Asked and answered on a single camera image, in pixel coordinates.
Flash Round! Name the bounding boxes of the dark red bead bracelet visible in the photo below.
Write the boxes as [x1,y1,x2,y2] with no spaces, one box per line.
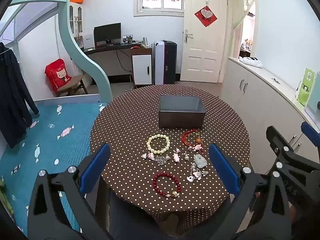
[152,172,182,199]

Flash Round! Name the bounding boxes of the white box device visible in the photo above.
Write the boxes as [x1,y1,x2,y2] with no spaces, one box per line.
[82,33,95,50]

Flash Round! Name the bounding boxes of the person's legs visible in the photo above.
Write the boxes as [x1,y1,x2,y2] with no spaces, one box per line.
[99,177,182,240]

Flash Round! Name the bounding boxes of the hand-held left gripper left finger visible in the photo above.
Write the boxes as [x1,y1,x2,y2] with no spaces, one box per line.
[27,143,112,240]

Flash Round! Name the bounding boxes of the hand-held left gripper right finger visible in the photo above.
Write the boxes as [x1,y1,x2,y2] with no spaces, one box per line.
[208,143,293,240]

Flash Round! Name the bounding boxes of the green paper bag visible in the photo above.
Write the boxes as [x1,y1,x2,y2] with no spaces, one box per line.
[296,68,316,107]

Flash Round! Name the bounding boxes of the blue candy print blanket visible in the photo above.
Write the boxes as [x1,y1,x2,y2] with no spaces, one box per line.
[0,102,108,236]

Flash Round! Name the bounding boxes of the cream bead bracelet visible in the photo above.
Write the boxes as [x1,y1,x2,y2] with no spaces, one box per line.
[146,135,171,155]

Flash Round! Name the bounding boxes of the doorway curtain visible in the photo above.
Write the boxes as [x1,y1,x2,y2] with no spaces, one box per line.
[231,0,256,58]

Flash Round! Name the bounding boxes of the pale jade pendant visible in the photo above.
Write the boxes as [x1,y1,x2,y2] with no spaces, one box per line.
[193,154,208,168]

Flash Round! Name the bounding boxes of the white small cabinet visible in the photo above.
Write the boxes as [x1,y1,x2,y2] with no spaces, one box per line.
[131,48,153,86]

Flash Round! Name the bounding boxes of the white glass door cabinet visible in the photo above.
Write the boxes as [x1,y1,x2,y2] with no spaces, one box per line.
[68,2,84,48]

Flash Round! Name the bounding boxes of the white door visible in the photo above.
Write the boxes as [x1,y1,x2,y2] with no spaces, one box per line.
[182,0,227,83]

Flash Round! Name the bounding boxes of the silver chain pink charm bracelet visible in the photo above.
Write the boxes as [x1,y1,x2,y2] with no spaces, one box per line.
[141,148,181,166]

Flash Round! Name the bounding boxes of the teal bunk bed frame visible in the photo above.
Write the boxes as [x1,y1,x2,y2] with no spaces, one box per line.
[0,0,113,103]

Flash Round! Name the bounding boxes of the dark desk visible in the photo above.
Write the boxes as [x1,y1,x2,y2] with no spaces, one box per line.
[83,42,153,56]

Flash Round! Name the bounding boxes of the wooden chair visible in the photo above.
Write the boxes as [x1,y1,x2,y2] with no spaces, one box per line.
[56,74,88,97]

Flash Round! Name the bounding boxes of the grey metal tin box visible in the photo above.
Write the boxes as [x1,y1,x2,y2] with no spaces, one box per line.
[158,95,206,129]

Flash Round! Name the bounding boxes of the long white low cabinet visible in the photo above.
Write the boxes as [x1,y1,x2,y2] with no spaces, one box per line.
[222,56,320,157]

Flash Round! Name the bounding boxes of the black computer monitor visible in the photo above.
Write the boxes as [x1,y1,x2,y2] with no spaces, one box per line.
[93,23,122,46]

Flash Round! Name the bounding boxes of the dark hanging jacket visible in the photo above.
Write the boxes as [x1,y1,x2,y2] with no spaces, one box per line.
[0,42,40,149]

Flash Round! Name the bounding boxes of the red cord bracelet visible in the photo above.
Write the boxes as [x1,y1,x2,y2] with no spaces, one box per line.
[181,129,205,153]

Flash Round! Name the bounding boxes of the red door decoration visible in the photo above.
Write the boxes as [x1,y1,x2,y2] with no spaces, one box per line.
[194,5,218,28]

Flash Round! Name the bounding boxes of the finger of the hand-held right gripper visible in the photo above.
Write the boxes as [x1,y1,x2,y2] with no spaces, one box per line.
[301,122,320,155]
[266,126,320,178]

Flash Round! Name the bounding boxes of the red cat bag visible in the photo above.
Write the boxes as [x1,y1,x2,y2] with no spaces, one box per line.
[45,58,72,92]

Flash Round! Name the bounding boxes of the white cloth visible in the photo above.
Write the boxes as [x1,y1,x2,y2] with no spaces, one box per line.
[238,56,264,68]

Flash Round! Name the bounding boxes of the brown polka dot tablecloth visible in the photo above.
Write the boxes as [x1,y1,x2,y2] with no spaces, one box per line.
[90,84,251,233]

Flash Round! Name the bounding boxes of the white and black suitcase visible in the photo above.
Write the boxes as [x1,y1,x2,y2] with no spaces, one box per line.
[153,40,178,85]

